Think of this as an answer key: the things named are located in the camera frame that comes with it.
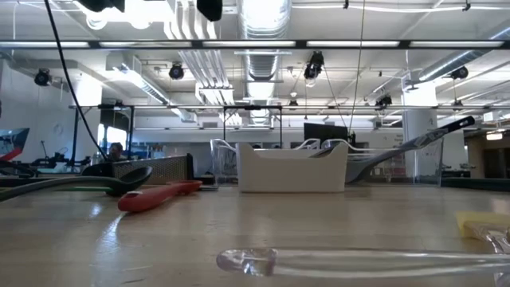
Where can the small grey scraper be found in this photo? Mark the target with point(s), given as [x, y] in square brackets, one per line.
[209, 187]

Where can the white column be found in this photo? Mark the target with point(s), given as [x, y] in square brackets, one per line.
[418, 123]

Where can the black plastic spoon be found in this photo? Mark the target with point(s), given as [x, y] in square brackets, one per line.
[131, 181]

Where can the person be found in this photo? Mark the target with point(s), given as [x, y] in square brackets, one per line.
[115, 151]

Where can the black ceiling spotlight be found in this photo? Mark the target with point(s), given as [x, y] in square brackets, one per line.
[383, 100]
[314, 65]
[460, 72]
[41, 77]
[176, 71]

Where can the blue red panel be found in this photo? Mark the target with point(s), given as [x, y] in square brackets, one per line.
[14, 141]

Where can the white plastic bin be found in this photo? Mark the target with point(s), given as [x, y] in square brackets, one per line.
[291, 171]

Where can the silver ceiling duct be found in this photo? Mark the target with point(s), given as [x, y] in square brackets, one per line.
[263, 24]

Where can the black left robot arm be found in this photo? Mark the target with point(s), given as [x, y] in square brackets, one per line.
[99, 4]

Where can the yellow sponge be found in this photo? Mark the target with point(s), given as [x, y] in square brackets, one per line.
[474, 223]

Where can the black background rig frame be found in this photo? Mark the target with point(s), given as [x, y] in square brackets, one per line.
[224, 127]
[75, 135]

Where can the red slotted spatula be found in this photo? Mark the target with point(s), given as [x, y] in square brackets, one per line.
[159, 196]

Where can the metal box grater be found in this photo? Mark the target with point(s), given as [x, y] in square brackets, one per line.
[159, 169]

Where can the black monitor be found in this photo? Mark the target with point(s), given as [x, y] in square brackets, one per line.
[324, 134]

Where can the black background robot arm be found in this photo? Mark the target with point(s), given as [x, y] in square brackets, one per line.
[48, 162]

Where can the long ceiling light bar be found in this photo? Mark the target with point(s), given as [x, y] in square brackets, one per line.
[300, 44]

